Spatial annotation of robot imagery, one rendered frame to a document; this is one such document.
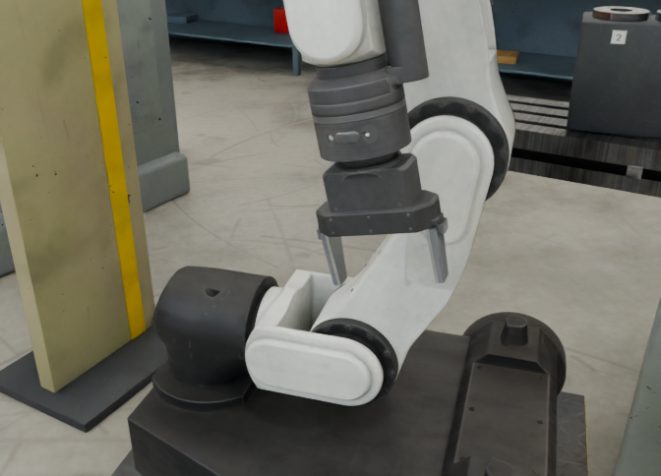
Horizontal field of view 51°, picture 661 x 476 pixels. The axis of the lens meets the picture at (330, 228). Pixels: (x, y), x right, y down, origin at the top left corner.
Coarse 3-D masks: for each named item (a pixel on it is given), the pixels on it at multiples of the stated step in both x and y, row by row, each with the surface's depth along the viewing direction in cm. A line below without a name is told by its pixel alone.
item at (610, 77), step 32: (608, 32) 115; (640, 32) 113; (576, 64) 118; (608, 64) 117; (640, 64) 115; (576, 96) 120; (608, 96) 119; (640, 96) 117; (576, 128) 123; (608, 128) 121; (640, 128) 119
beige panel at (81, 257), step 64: (0, 0) 157; (64, 0) 171; (0, 64) 160; (64, 64) 175; (0, 128) 163; (64, 128) 179; (128, 128) 199; (0, 192) 172; (64, 192) 184; (128, 192) 205; (64, 256) 188; (128, 256) 210; (64, 320) 193; (128, 320) 216; (0, 384) 200; (64, 384) 198; (128, 384) 200
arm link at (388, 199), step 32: (320, 128) 63; (352, 128) 61; (384, 128) 62; (352, 160) 63; (384, 160) 65; (416, 160) 67; (352, 192) 66; (384, 192) 65; (416, 192) 66; (320, 224) 69; (352, 224) 67; (384, 224) 66; (416, 224) 65
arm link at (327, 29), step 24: (288, 0) 58; (312, 0) 57; (336, 0) 56; (360, 0) 57; (288, 24) 59; (312, 24) 58; (336, 24) 57; (360, 24) 57; (312, 48) 58; (336, 48) 58
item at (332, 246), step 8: (320, 232) 71; (328, 240) 70; (336, 240) 72; (328, 248) 70; (336, 248) 72; (328, 256) 71; (336, 256) 71; (328, 264) 71; (336, 264) 71; (344, 264) 73; (336, 272) 71; (344, 272) 73; (336, 280) 72; (344, 280) 73
